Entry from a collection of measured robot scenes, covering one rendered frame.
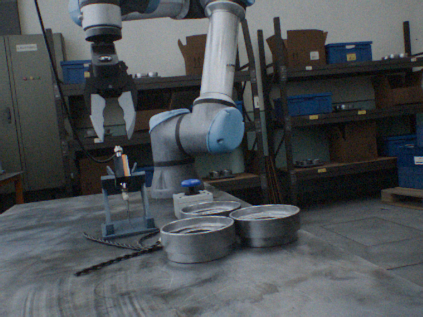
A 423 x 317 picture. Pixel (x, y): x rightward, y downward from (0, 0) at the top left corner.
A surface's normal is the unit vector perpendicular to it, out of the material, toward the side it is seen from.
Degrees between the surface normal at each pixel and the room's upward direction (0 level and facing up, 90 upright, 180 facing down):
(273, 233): 90
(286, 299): 0
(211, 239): 90
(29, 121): 90
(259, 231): 90
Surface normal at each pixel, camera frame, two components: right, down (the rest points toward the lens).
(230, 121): 0.80, 0.08
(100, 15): 0.15, 0.05
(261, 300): -0.11, -0.99
